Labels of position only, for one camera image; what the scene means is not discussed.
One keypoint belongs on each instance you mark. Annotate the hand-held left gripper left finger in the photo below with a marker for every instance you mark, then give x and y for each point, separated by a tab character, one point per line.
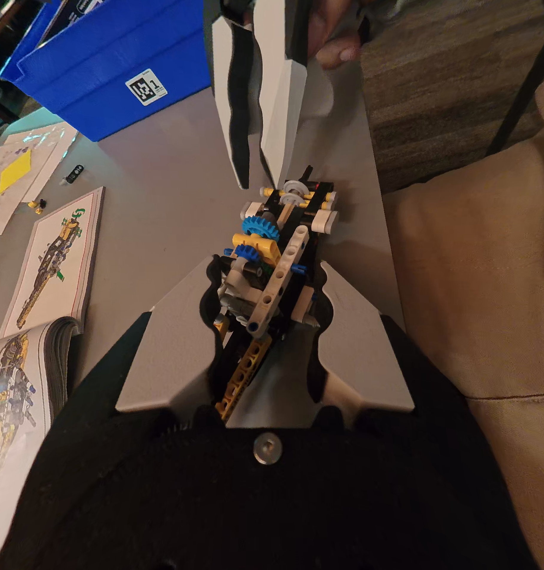
169	356

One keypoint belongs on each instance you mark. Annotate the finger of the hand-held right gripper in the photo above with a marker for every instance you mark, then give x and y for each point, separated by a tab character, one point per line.
221	89
283	111

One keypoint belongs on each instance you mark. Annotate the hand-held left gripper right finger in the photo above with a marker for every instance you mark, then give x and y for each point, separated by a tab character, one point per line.
365	356

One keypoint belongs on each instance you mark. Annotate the yellow and black lego model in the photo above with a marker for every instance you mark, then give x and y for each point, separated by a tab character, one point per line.
276	276

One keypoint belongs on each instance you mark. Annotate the closed lego instruction booklet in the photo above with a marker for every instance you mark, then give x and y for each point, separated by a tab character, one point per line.
53	267

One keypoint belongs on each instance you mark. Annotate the open lego instruction booklet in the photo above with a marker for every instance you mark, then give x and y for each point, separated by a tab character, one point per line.
13	400

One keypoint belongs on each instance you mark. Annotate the small black lego piece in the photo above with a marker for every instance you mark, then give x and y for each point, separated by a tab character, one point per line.
76	171

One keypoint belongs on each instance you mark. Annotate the small yellow and black lego pieces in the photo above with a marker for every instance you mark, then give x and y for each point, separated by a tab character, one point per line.
40	205

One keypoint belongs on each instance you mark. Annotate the person's right hand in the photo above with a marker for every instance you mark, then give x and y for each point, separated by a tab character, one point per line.
339	49

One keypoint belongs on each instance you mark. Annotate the white printed tag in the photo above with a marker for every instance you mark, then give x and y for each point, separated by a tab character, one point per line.
145	87

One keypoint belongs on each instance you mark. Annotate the blue plastic bin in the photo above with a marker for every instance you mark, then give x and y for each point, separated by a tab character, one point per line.
76	89

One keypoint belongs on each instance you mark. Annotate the dark cardboard box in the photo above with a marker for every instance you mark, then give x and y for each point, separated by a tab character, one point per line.
76	13

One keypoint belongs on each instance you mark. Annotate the paper sheet with yellow diamond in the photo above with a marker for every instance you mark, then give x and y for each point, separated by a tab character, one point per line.
45	151

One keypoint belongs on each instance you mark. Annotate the dark wooden shelf unit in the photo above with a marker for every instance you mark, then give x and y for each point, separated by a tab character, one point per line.
0	26

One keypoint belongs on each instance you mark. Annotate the black metal leg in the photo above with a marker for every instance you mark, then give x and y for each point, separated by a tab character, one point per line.
521	93

